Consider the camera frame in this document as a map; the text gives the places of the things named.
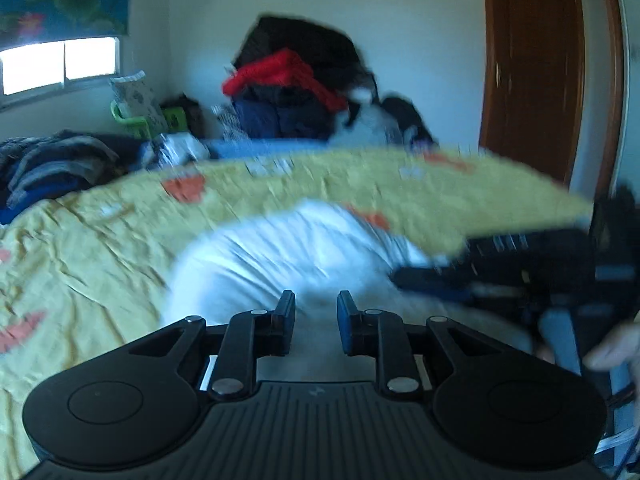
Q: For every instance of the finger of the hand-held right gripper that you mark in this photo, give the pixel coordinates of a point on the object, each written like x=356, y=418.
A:
x=500, y=246
x=450, y=280

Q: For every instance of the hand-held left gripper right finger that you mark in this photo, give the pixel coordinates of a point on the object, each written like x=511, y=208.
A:
x=347, y=322

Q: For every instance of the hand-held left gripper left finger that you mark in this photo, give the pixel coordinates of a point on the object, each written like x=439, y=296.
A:
x=284, y=322

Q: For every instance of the white down jacket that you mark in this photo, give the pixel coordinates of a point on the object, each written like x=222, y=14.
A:
x=260, y=265

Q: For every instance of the person's right hand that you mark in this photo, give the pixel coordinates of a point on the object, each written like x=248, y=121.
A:
x=617, y=347

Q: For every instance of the blue knitted blanket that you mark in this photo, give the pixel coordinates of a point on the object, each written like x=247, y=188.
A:
x=265, y=147

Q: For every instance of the brown wooden door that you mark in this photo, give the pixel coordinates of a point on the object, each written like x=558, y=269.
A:
x=535, y=60

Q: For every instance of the white plastic bag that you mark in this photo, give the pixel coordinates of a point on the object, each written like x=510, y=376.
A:
x=180, y=149

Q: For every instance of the black and white patterned cloth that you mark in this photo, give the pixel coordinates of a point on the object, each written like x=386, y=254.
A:
x=230, y=122

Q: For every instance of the navy jacket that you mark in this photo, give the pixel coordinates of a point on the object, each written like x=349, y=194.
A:
x=280, y=115

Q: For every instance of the yellow floral bedsheet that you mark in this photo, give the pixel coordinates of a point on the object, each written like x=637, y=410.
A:
x=90, y=230

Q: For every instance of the dark bag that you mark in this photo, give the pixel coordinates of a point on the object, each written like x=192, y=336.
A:
x=185, y=112

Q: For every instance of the red jacket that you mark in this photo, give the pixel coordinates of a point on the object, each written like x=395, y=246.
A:
x=280, y=77

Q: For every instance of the grey patterned pillow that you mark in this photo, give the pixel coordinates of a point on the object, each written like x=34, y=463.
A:
x=140, y=97

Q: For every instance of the dark striped blanket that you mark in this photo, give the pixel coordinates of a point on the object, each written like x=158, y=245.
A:
x=55, y=167

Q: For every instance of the black jacket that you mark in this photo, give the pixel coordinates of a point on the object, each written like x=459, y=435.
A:
x=305, y=40

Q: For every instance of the window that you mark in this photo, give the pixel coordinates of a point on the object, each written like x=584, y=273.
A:
x=55, y=67

